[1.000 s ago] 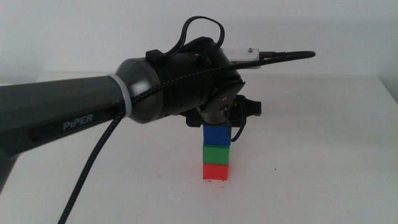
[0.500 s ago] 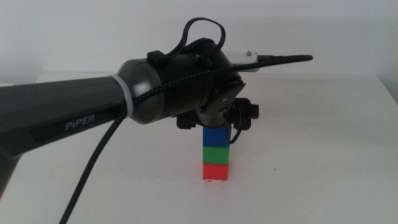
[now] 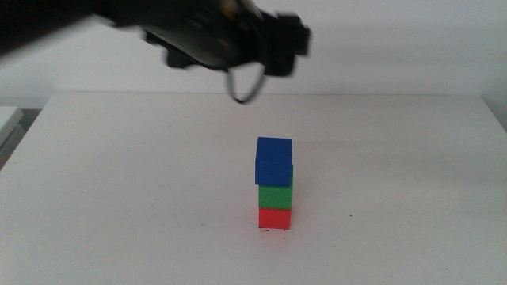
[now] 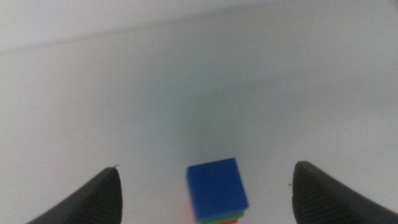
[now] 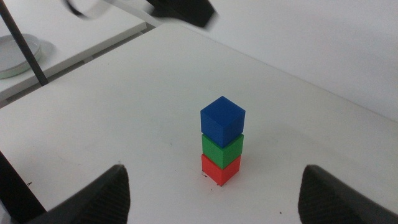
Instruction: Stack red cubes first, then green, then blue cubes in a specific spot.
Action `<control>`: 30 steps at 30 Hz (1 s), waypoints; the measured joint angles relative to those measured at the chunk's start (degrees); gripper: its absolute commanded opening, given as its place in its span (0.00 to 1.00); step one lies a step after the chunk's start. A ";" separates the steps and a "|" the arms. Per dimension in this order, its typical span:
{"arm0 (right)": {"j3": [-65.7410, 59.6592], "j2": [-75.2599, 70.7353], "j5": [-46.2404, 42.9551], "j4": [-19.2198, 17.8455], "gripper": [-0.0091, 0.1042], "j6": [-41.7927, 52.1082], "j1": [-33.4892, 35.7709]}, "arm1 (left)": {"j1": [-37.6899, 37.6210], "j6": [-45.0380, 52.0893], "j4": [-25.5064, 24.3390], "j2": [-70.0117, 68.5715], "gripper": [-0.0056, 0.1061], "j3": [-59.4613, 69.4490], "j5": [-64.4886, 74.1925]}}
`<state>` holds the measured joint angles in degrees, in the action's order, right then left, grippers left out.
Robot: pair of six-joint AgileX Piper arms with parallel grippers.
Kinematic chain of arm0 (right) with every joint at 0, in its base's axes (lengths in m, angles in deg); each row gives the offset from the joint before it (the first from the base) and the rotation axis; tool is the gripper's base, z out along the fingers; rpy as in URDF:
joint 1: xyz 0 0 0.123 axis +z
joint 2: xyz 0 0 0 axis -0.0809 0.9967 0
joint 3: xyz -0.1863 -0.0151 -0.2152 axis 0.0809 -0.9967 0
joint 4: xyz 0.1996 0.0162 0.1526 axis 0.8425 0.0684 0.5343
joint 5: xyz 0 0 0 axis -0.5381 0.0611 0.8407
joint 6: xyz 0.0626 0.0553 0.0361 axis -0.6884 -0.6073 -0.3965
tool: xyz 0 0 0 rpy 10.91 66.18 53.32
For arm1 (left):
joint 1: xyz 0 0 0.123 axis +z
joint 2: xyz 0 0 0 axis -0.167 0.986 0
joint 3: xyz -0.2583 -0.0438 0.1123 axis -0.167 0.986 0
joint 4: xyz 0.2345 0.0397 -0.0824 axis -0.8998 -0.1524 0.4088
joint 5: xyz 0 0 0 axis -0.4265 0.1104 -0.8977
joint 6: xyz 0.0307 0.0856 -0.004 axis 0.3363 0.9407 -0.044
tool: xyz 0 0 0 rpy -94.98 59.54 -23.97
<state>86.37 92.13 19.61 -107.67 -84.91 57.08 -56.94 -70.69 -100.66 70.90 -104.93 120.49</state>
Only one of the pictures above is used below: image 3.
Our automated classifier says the red cube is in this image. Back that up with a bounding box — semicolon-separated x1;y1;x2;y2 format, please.
258;207;292;230

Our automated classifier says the green cube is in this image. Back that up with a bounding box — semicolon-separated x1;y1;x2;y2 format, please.
258;165;295;211

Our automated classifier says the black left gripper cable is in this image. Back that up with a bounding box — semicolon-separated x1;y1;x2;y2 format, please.
224;63;267;105

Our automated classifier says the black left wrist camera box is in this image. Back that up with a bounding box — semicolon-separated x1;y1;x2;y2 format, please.
165;46;199;70

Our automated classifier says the blue cube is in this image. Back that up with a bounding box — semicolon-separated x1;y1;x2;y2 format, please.
254;136;293;188

